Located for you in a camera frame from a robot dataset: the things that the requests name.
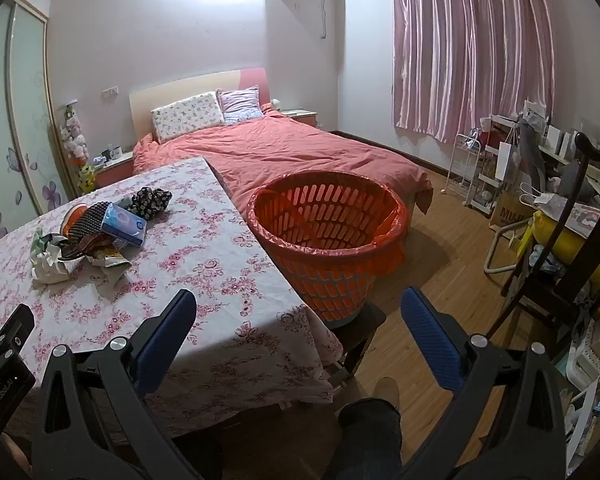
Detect white metal frame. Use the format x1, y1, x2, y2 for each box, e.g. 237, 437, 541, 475
482, 222, 526, 276

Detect hanging plush toys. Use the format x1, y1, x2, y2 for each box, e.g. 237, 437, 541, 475
60, 102, 91, 166

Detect brown paper bag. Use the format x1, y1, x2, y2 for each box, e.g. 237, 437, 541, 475
489, 185, 536, 233

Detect coral duvet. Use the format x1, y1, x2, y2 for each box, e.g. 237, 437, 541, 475
131, 105, 433, 216

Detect pink nightstand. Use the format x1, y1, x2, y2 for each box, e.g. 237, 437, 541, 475
92, 152, 136, 191
280, 108, 321, 131

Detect crumpled white paper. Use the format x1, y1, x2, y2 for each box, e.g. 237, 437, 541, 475
30, 230, 86, 286

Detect yellow tub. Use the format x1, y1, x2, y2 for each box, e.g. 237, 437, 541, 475
532, 210, 600, 286

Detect floral tablecloth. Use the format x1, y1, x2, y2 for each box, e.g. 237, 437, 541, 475
0, 156, 343, 436

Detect black mesh cloth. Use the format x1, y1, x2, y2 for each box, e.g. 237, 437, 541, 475
67, 201, 113, 241

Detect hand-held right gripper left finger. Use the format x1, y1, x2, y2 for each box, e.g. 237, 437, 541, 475
30, 289, 198, 480

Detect striped pillow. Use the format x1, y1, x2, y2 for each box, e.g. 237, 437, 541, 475
216, 85, 263, 125

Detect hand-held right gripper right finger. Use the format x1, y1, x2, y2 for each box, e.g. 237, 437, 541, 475
400, 286, 567, 480

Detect floral pillow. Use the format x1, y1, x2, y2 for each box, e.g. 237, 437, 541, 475
151, 91, 226, 142

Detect white storage cart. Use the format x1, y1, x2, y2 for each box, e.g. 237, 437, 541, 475
470, 115, 523, 211

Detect person's leg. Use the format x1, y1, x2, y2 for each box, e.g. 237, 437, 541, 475
325, 377, 403, 480

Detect cream pink bed headboard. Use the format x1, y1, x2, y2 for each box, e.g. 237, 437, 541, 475
129, 67, 271, 143

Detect brown striped wrapper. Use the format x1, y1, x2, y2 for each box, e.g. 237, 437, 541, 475
57, 237, 113, 261

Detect crumpled yellow snack wrapper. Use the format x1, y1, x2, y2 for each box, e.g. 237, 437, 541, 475
87, 247, 131, 271

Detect orange plastic basket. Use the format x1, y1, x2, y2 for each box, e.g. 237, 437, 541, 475
246, 170, 411, 325

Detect yellow plush toy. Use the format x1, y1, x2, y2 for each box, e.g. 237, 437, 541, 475
77, 162, 97, 193

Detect white wire rack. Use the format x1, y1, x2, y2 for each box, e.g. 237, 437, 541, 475
445, 132, 483, 196

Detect orange instant noodle cup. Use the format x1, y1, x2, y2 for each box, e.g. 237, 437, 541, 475
60, 203, 88, 236

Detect pink curtain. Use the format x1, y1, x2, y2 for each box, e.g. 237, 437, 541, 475
387, 0, 556, 143

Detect dark wooden chair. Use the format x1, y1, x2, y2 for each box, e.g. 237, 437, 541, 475
490, 132, 600, 341

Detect dark wooden stool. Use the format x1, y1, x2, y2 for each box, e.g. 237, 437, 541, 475
325, 300, 388, 391

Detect glass door wardrobe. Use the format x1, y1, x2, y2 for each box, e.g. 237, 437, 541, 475
0, 0, 81, 251

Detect white paper bag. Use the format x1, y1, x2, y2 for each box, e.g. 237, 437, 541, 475
495, 141, 518, 181

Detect black floral cloth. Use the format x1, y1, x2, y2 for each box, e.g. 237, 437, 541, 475
127, 186, 173, 221

